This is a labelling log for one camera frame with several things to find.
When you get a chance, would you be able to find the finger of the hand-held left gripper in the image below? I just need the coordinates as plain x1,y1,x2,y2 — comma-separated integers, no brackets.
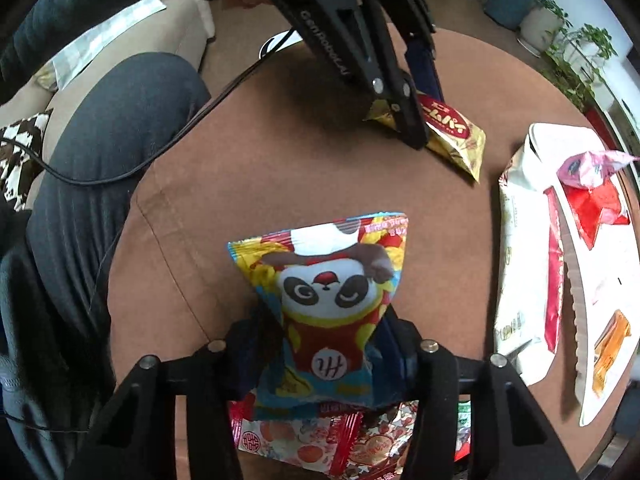
404,40,446,103
372,70,431,151

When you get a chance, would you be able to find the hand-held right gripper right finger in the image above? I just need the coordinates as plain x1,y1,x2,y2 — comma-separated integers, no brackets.
372,305,581,480

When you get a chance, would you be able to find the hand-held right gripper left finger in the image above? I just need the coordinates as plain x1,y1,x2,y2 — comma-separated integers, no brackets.
65,310,281,480

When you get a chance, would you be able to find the gold snack packet red label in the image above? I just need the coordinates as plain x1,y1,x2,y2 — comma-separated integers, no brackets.
364,91,487,183

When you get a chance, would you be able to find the red and white snack packet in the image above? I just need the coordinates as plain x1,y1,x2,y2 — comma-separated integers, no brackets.
229,400,363,476

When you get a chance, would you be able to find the patterned dark red snack packet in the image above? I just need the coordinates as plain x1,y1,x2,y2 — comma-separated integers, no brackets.
347,402,418,478

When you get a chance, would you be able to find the green snack packet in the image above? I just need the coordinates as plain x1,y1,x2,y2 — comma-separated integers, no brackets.
452,400,473,463

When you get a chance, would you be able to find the panda print snack packet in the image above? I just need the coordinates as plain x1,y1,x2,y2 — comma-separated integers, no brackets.
227,211,411,421

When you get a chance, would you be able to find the large white packet red stripe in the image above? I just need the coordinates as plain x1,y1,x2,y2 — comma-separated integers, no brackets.
494,145,568,386

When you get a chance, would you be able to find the pink snack packet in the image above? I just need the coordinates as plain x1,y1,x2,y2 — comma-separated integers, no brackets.
556,150,640,191

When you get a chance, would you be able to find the white plastic tray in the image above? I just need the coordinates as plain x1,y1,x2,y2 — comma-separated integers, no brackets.
527,122,640,427

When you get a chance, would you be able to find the large red snack bag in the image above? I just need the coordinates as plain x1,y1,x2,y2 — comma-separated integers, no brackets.
565,180,632,251

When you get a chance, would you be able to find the orange snack packet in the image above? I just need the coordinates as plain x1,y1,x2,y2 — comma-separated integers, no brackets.
592,310,632,396

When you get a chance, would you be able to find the white round trash can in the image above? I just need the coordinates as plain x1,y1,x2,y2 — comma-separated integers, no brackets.
259,30,303,61

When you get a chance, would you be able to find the white ribbed plant pot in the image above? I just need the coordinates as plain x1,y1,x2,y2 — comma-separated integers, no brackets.
520,2,566,56

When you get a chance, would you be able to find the trailing pothos plant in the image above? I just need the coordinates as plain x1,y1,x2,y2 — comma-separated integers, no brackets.
542,0,618,111

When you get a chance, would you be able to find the beige sofa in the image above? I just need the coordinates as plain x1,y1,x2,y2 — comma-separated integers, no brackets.
0,0,216,211

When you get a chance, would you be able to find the white checked cloth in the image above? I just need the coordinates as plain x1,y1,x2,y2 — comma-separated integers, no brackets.
52,0,168,88

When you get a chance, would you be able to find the person's leg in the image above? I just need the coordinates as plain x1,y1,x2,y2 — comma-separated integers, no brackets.
25,52,213,396

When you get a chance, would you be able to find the brown and white cushion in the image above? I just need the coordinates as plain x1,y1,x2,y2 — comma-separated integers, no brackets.
0,110,53,211

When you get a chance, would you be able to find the black cable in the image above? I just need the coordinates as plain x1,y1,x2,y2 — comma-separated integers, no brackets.
0,27,301,186

